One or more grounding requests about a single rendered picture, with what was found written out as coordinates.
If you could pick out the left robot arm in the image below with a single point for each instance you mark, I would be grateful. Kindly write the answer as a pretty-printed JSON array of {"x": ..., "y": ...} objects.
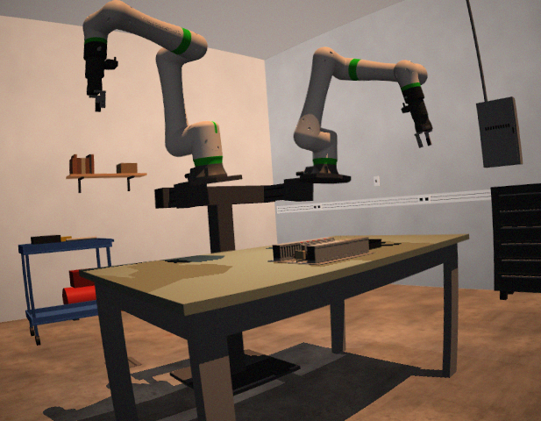
[{"x": 323, "y": 142}]

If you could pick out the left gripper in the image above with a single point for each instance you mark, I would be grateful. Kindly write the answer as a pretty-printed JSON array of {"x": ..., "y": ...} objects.
[{"x": 413, "y": 97}]

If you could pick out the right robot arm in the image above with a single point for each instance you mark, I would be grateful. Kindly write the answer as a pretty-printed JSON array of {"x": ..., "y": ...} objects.
[{"x": 201, "y": 139}]

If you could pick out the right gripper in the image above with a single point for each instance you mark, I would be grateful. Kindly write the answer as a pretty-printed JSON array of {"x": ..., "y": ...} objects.
[{"x": 95, "y": 55}]

